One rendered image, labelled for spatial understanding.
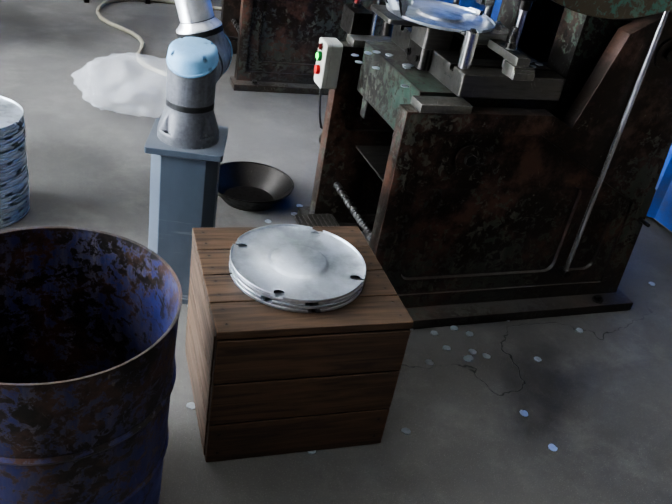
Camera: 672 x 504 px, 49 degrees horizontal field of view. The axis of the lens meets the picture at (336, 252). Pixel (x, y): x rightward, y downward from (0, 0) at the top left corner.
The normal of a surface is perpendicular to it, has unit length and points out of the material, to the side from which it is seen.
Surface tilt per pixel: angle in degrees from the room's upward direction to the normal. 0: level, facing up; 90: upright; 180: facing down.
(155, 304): 88
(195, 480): 0
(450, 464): 0
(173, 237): 90
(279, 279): 0
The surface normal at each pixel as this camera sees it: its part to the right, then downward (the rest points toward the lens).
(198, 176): 0.05, 0.54
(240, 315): 0.16, -0.84
